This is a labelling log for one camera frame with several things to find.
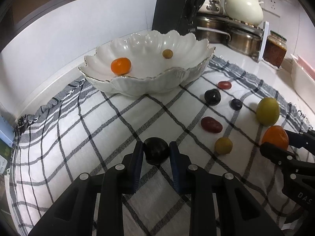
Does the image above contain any orange kumquat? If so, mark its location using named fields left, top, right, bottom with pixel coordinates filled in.
left=110, top=58, right=131, bottom=75
left=261, top=125, right=289, bottom=150

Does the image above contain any red cherry tomato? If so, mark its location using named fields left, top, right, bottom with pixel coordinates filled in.
left=217, top=81, right=232, bottom=90

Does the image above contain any dark plum fruit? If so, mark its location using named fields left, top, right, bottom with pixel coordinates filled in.
left=143, top=137, right=170, bottom=166

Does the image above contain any large green plum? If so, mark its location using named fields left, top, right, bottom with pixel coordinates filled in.
left=256, top=98, right=280, bottom=126

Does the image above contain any white plastic tub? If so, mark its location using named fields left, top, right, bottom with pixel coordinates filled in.
left=291, top=54, right=314, bottom=100

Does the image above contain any yellow green grape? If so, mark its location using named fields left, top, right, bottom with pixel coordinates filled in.
left=215, top=137, right=233, bottom=155

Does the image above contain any pink colander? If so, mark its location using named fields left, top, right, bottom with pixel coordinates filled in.
left=297, top=56, right=315, bottom=80

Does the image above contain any small dark grape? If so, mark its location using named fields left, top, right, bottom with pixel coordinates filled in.
left=230, top=99, right=243, bottom=111

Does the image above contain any black white checked cloth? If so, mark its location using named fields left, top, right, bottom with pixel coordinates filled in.
left=7, top=57, right=314, bottom=235

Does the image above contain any red oval grape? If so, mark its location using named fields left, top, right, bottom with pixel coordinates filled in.
left=201, top=117, right=223, bottom=134

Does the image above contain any glass jar of sauce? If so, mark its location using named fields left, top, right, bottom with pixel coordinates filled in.
left=263, top=30, right=287, bottom=68

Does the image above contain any dark purple plum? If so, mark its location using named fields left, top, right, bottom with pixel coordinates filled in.
left=204, top=89, right=221, bottom=106

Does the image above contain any steel pot lower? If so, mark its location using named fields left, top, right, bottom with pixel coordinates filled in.
left=226, top=28, right=262, bottom=58

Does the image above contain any steel pot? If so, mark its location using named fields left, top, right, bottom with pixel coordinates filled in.
left=195, top=16, right=231, bottom=44
left=226, top=28, right=262, bottom=58

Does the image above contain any steel pot upper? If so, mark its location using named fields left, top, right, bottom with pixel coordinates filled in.
left=195, top=16, right=231, bottom=44

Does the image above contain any cream ceramic pot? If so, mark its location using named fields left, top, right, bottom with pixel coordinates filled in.
left=214, top=0, right=264, bottom=26

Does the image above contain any orange kumquat in bowl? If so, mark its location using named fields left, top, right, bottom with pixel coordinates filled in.
left=110, top=58, right=131, bottom=75

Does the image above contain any white scalloped ceramic bowl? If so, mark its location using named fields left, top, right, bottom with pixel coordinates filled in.
left=79, top=30, right=215, bottom=96

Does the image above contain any small green grape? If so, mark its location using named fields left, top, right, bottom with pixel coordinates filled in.
left=162, top=49, right=173, bottom=59

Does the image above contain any black knife block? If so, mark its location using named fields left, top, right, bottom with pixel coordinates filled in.
left=152, top=0, right=205, bottom=36

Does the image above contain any white wall outlet strip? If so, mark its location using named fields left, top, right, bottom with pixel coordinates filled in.
left=260, top=0, right=283, bottom=17

